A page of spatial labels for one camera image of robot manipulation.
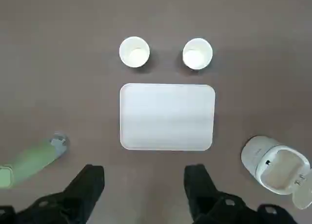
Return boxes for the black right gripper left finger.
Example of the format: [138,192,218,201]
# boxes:
[0,163,106,224]

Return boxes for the white rectangular mat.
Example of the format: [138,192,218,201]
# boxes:
[119,82,216,152]

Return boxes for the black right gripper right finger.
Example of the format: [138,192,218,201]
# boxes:
[184,163,298,224]

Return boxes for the white disposable paper cup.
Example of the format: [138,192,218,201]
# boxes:
[119,36,150,68]
[182,38,214,70]

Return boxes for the green plastic bottle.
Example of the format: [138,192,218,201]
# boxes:
[0,131,69,189]

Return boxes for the white mini bin with lid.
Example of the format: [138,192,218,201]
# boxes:
[240,135,312,209]

